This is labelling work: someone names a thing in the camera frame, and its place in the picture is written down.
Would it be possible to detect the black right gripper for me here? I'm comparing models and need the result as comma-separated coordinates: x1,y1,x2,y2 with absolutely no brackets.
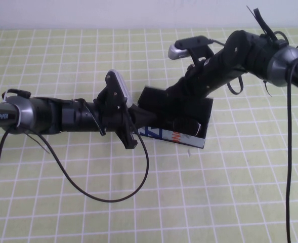
163,49,243,121

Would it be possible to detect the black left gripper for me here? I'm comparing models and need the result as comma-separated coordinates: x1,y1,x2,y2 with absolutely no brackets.
75,100,162,150

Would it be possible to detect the black glasses case printed side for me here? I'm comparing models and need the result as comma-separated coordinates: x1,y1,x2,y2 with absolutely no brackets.
137,85,214,150

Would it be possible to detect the green white-grid tablecloth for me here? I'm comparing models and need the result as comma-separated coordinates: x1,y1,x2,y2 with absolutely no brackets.
0,27,298,243

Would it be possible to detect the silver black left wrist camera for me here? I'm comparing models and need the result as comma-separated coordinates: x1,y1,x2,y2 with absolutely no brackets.
105,69,135,109

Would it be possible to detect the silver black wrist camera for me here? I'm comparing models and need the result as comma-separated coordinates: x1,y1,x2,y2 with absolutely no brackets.
105,69,135,109
167,35,215,61

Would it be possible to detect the black left camera bracket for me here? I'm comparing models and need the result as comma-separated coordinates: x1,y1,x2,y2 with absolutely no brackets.
94,88,125,115

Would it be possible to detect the black camera bracket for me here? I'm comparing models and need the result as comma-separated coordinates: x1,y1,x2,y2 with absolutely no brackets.
94,88,125,115
189,48,215,69

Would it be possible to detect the black right camera bracket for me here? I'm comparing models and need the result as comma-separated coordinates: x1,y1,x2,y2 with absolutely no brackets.
189,48,215,69

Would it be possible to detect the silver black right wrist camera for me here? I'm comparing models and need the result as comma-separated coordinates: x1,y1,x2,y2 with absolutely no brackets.
167,35,215,61

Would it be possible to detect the black right camera cable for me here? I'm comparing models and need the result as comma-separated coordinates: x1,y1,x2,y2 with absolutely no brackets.
208,30,298,243

